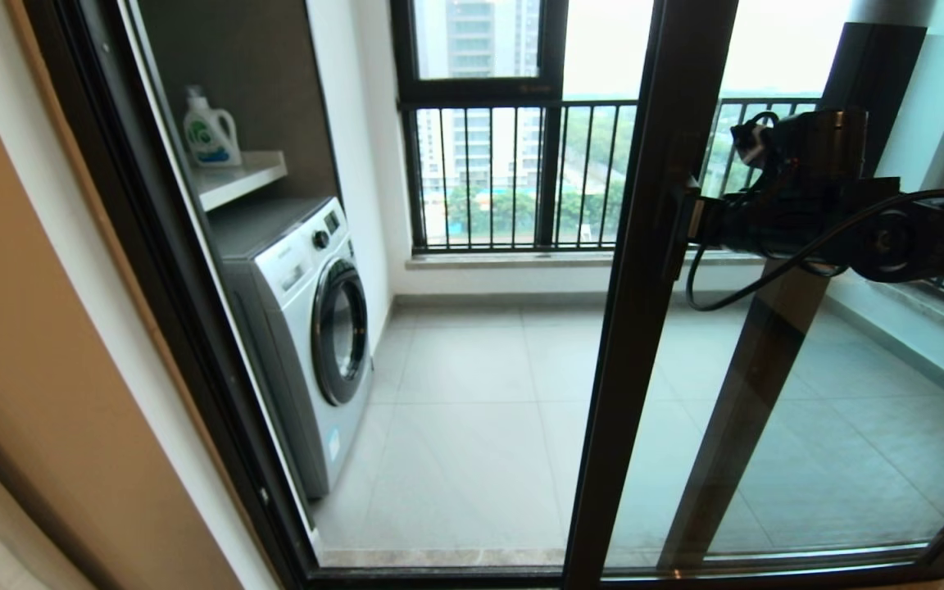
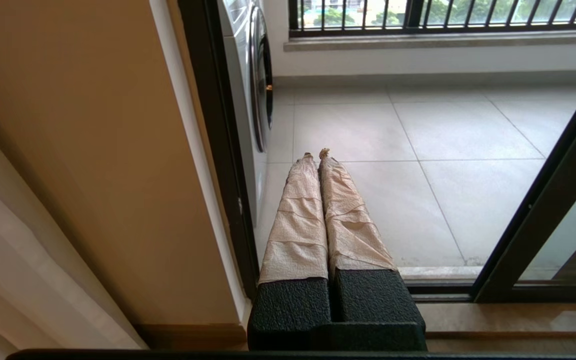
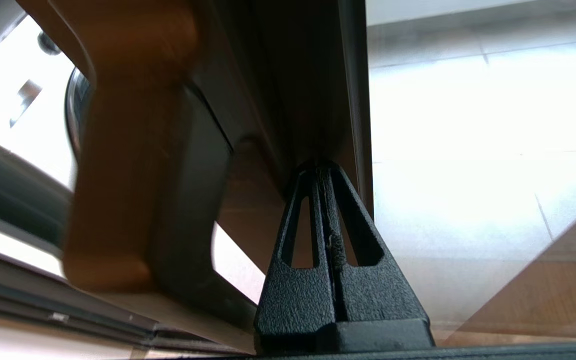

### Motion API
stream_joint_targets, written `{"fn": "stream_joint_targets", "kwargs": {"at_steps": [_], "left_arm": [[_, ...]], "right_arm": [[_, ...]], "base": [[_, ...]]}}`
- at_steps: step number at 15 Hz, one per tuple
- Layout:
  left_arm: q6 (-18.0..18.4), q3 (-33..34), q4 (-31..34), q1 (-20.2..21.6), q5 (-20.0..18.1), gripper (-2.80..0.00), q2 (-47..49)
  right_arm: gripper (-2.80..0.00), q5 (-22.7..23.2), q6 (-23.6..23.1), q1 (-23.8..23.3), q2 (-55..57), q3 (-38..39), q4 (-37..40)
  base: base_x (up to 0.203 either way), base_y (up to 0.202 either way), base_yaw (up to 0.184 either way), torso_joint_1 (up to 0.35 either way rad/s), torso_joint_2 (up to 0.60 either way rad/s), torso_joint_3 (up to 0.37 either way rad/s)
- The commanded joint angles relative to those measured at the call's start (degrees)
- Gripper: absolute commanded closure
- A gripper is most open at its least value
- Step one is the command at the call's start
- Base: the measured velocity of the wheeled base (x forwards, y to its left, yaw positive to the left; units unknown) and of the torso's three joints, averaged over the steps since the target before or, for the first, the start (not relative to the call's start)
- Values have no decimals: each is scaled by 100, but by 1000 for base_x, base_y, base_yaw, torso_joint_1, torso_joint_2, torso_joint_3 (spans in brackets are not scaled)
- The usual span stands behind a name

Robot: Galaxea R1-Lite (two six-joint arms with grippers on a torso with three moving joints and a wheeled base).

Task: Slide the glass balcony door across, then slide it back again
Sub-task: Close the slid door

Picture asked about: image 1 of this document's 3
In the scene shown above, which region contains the long grey stone sill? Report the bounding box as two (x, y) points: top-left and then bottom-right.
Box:
(405, 251), (768, 270)

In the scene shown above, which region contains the white detergent bottle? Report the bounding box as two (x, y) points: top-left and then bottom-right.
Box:
(184, 85), (242, 168)

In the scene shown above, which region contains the black door handle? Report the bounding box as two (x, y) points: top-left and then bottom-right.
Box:
(665, 184), (702, 284)

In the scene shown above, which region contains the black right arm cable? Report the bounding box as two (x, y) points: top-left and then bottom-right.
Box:
(685, 187), (944, 312)

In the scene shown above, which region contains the dark brown sliding glass door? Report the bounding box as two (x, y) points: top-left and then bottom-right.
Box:
(562, 0), (944, 590)

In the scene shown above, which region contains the fixed dark-framed glass door panel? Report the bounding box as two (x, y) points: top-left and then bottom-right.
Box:
(659, 25), (944, 570)

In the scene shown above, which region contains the short grey stone sill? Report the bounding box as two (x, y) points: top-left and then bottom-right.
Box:
(828, 279), (944, 353)

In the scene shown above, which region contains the white front-load washing machine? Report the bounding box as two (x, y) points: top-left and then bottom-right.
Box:
(210, 195), (374, 499)

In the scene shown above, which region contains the white wall shelf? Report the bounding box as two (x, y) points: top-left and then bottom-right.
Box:
(193, 150), (288, 212)

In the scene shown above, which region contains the black window frame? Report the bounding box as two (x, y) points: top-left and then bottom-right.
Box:
(390, 0), (569, 251)

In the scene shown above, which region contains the right wrist camera unit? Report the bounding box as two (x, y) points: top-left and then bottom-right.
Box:
(730, 111), (850, 197)

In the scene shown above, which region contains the long black balcony railing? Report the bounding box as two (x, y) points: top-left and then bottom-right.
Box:
(401, 98), (821, 251)

